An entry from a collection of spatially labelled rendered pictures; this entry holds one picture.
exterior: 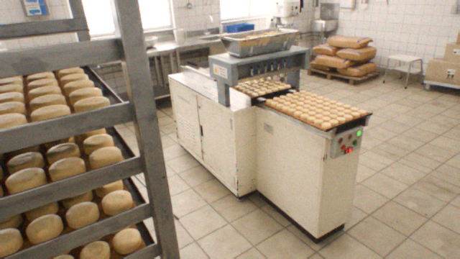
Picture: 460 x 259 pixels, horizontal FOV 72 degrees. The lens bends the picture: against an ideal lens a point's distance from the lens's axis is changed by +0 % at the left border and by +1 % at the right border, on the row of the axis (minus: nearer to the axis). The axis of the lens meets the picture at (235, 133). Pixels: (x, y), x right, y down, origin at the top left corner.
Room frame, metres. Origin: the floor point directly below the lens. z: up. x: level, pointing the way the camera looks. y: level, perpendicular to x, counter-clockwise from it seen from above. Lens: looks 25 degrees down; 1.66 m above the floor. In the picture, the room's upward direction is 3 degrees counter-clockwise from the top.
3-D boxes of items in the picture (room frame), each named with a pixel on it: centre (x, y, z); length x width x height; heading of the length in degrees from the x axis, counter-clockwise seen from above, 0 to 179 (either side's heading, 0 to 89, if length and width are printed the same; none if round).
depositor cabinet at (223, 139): (2.84, 0.02, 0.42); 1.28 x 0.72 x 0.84; 31
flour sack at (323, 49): (6.04, -1.93, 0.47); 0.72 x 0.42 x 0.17; 125
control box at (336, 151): (1.68, -0.67, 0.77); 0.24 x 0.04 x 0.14; 121
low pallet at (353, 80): (5.81, -2.06, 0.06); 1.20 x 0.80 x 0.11; 37
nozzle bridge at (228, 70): (2.43, -0.22, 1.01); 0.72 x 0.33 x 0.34; 121
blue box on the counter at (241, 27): (5.61, -0.19, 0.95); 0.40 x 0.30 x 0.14; 127
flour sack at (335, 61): (5.69, -1.89, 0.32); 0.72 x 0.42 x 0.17; 39
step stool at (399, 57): (5.13, -2.86, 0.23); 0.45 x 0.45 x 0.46; 26
